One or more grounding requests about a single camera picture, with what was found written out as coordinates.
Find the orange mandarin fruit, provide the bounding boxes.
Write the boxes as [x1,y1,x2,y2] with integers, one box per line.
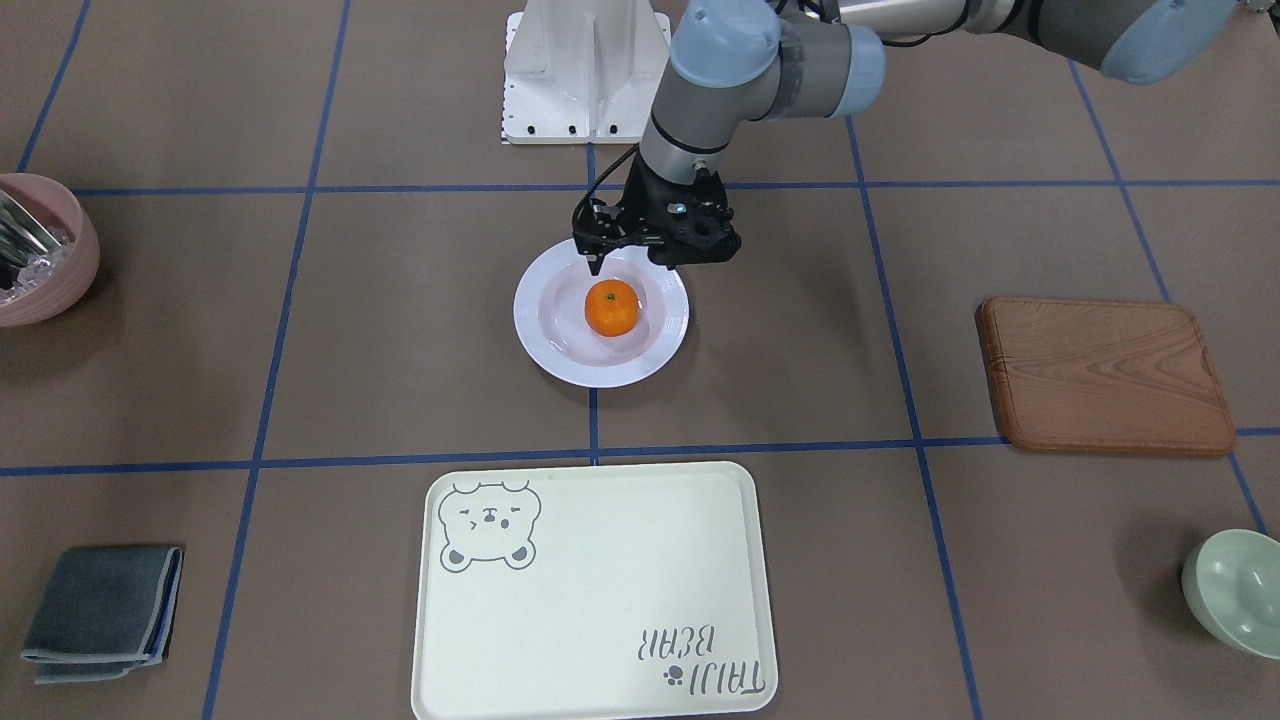
[582,279,641,338]

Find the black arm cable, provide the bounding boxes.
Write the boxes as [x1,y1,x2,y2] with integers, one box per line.
[575,145,641,217]

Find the folded grey cloth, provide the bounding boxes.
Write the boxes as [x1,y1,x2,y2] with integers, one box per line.
[20,544,186,685]

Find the metal scoop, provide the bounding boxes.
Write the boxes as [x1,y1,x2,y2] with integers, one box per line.
[1,190,70,290]

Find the brown wooden tray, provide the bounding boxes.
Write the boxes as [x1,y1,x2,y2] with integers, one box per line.
[975,296,1236,457]

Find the white round plate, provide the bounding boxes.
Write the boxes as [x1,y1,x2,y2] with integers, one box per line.
[513,238,691,389]

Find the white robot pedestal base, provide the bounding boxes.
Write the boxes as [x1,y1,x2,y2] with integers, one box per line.
[500,1,672,145]

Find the light green bowl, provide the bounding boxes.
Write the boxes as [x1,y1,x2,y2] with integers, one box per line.
[1180,529,1279,660]

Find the pink bowl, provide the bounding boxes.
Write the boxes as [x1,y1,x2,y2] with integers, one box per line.
[1,173,100,328]

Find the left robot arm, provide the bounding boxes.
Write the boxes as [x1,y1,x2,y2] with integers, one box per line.
[571,1,1236,275]

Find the cream bear print tray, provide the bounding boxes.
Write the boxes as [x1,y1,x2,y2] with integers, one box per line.
[410,461,780,719]

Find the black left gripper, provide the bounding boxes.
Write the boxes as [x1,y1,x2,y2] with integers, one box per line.
[572,146,742,277]

